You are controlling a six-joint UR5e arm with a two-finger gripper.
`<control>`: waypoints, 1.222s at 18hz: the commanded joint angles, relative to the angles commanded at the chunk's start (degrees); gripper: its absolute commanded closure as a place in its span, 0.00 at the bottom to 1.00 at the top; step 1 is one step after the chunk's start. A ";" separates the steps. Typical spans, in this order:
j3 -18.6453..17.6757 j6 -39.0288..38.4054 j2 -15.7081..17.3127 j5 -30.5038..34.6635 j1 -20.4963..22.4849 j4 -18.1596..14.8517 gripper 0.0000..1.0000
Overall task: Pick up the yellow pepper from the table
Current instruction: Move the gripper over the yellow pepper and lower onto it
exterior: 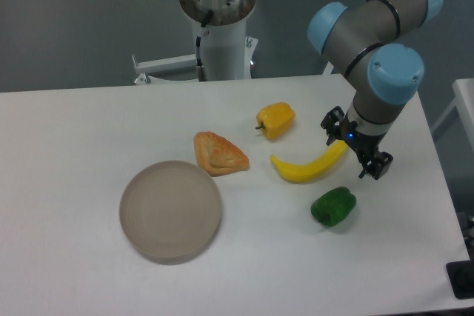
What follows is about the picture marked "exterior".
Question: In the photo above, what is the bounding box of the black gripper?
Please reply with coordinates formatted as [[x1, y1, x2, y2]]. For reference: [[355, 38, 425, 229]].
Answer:
[[321, 106, 393, 180]]

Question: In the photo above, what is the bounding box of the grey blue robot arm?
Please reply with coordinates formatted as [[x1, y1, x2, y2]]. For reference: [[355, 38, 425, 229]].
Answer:
[[179, 0, 443, 179]]

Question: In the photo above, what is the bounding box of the green bell pepper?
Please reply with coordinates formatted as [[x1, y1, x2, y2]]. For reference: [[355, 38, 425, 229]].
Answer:
[[310, 186, 357, 227]]

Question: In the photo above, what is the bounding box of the yellow bell pepper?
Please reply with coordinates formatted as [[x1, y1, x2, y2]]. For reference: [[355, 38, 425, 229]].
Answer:
[[256, 102, 296, 140]]

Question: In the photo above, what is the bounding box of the yellow banana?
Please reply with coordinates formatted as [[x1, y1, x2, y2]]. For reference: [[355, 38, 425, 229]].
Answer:
[[270, 141, 349, 184]]

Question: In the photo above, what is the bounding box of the white side table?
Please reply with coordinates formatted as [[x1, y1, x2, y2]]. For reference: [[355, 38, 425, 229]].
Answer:
[[430, 78, 473, 139]]

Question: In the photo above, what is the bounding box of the orange pastry turnover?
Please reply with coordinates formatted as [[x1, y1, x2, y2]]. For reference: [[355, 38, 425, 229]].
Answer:
[[193, 132, 250, 176]]

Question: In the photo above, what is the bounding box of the black device at edge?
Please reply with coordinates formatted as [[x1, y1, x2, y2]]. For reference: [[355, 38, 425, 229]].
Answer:
[[445, 212, 474, 300]]

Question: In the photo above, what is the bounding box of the beige round plate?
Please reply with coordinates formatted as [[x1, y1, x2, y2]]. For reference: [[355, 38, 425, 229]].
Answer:
[[119, 161, 223, 261]]

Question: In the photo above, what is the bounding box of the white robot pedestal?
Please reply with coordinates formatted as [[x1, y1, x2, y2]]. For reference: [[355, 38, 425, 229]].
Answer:
[[133, 0, 258, 85]]

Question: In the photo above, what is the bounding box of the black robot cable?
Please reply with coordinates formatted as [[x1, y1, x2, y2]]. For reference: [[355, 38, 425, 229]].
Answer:
[[195, 10, 214, 82]]

